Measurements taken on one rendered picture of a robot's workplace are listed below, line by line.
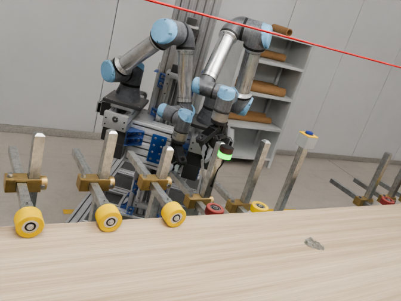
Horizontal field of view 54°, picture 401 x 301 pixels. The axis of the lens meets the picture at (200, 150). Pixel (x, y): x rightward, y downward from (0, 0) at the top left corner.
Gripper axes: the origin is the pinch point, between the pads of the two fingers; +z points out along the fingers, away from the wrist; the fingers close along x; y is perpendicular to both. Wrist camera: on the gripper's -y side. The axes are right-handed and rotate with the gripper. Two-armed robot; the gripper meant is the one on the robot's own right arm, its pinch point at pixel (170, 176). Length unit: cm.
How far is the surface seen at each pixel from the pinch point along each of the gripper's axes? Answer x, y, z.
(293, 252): -17, -74, -9
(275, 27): -205, 202, -75
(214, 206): 0.7, -41.5, -9.1
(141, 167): 25.7, -16.5, -13.8
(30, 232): 75, -52, -10
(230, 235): 4, -60, -8
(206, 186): -2.2, -28.0, -10.8
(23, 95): 37, 233, 46
